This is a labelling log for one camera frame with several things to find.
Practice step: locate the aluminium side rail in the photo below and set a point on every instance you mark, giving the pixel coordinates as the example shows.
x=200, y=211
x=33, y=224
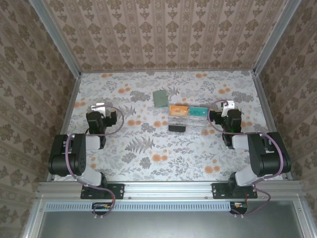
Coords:
x=71, y=101
x=265, y=106

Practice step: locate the black credit card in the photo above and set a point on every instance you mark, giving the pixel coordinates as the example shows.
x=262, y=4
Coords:
x=177, y=128

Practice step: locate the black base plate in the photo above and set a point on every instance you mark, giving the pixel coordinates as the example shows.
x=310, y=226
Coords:
x=219, y=191
x=116, y=191

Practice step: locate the aluminium corner post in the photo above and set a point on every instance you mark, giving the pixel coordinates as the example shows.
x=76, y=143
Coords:
x=275, y=37
x=57, y=39

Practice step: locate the teal VIP credit card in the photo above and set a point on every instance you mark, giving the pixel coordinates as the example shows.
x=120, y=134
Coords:
x=198, y=112

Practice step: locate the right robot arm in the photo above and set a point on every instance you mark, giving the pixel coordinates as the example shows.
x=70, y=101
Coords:
x=267, y=158

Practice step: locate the black electronics connector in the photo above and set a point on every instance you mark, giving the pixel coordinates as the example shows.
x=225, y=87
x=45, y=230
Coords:
x=239, y=209
x=101, y=209

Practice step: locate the clear acrylic card organizer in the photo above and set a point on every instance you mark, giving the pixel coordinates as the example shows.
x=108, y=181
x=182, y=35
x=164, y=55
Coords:
x=195, y=124

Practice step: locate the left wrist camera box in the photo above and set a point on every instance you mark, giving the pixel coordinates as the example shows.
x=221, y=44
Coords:
x=98, y=107

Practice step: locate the aluminium back rail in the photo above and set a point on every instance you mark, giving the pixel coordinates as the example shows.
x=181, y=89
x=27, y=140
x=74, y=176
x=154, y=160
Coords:
x=168, y=71

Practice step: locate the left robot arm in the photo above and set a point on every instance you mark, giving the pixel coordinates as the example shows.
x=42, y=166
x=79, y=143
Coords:
x=74, y=158

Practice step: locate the orange credit card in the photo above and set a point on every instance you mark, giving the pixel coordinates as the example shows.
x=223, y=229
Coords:
x=178, y=111

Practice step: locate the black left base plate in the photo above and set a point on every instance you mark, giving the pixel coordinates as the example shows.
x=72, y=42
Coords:
x=116, y=191

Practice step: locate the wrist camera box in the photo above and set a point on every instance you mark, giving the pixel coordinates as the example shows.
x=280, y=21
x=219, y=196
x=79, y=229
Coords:
x=98, y=107
x=229, y=104

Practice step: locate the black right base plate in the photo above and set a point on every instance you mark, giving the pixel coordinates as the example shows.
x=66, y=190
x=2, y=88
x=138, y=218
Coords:
x=219, y=191

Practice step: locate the grey metal sheet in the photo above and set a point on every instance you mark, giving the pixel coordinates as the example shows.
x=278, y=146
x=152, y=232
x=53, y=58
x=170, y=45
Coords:
x=168, y=225

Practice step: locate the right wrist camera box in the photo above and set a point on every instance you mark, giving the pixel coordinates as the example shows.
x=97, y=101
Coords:
x=229, y=104

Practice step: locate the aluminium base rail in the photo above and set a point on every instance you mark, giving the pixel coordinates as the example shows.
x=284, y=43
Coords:
x=168, y=189

